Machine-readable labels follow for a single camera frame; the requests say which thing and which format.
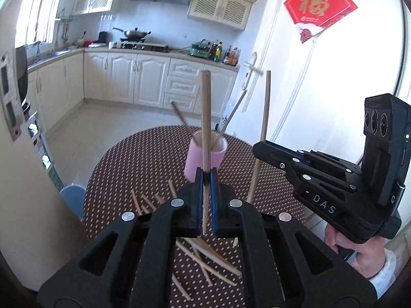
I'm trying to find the pile of wooden chopsticks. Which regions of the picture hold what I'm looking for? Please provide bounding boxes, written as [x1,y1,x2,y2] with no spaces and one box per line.
[130,180,243,301]

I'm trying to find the row of condiment bottles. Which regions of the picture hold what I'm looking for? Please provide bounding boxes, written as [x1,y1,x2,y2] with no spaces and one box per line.
[210,40,241,66]

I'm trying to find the green kitchen appliance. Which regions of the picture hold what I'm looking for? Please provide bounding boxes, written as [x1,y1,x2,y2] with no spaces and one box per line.
[192,40,212,59]

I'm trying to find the white door handle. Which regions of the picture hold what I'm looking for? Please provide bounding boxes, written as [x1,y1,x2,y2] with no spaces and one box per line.
[242,52,264,91]

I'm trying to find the cream base cabinets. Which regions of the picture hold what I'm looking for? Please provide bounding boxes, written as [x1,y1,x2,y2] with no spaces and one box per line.
[27,51,240,129]

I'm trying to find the kitchen window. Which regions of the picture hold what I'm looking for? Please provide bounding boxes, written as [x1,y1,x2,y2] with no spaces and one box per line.
[15,0,65,44]

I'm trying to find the gas stove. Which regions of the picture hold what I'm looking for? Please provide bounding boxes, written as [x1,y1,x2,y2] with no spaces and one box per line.
[109,40,172,54]

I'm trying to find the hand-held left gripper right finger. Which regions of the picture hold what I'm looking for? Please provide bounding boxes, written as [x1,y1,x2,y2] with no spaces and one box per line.
[210,168,377,308]

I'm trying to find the long wooden chopstick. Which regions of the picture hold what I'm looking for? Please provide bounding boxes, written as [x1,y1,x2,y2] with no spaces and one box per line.
[201,70,212,235]
[210,90,248,151]
[234,70,272,248]
[171,101,202,146]

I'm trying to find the white door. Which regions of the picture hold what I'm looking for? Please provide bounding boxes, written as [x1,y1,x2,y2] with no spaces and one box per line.
[221,0,409,180]

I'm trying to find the metal wok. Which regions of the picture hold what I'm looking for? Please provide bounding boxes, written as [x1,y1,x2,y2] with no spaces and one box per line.
[112,27,152,39]

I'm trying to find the hanging utensil rail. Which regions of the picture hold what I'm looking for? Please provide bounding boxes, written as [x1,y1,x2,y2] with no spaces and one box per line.
[54,17,78,44]

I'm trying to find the pink cup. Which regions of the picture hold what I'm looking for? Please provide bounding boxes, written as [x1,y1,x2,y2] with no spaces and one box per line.
[184,130,229,184]

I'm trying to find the blue stool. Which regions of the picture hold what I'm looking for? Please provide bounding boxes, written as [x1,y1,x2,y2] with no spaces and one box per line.
[60,184,87,222]

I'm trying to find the red wall poster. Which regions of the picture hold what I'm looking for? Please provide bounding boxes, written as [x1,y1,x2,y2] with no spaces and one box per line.
[283,0,358,44]

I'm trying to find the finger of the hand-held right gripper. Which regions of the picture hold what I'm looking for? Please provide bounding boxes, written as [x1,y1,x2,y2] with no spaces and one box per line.
[252,140,358,197]
[270,144,362,175]

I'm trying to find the brown polka-dot tablecloth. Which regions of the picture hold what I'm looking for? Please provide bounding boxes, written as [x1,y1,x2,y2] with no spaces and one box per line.
[83,125,309,308]

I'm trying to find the person's right hand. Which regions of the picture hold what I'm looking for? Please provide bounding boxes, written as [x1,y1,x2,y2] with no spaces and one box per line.
[324,224,388,280]

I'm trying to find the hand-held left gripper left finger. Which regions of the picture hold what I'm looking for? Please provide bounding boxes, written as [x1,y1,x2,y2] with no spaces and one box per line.
[37,168,204,308]

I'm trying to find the person's right forearm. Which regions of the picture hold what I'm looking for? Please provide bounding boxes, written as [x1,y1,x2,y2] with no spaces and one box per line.
[369,248,400,300]

